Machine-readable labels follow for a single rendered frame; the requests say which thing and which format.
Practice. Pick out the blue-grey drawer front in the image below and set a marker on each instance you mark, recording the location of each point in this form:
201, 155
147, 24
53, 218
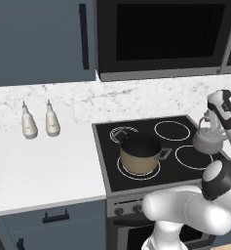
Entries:
84, 211

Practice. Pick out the black microwave door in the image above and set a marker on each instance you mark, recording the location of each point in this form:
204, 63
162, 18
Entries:
169, 29

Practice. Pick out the tan pot with black interior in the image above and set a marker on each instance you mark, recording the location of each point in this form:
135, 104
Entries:
139, 159

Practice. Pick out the blue-grey cupboard door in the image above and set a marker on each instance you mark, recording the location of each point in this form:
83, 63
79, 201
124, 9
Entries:
68, 239
35, 39

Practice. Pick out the black stove hob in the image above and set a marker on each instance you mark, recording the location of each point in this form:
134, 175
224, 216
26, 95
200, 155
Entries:
172, 149

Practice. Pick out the blue-grey lower cupboard door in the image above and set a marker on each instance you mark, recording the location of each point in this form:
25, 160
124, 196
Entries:
68, 239

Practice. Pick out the black stove knob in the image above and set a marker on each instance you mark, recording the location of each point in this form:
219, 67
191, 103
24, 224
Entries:
119, 211
137, 208

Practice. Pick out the white bottle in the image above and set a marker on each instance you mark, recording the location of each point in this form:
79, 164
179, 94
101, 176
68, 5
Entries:
29, 125
52, 123

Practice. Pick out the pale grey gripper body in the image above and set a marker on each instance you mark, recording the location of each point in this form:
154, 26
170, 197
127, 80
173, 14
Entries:
211, 116

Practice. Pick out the black oven door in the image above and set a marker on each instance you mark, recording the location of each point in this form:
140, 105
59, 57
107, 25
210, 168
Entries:
133, 236

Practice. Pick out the blue-grey upper cupboard door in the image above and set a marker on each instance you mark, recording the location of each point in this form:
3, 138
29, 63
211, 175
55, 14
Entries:
35, 39

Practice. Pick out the grey kettle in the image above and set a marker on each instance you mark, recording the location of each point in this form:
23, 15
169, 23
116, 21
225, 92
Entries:
206, 143

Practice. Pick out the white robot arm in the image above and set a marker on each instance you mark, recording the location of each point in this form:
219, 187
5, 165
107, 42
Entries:
182, 211

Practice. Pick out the black microwave oven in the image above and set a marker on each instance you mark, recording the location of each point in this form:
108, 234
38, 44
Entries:
159, 35

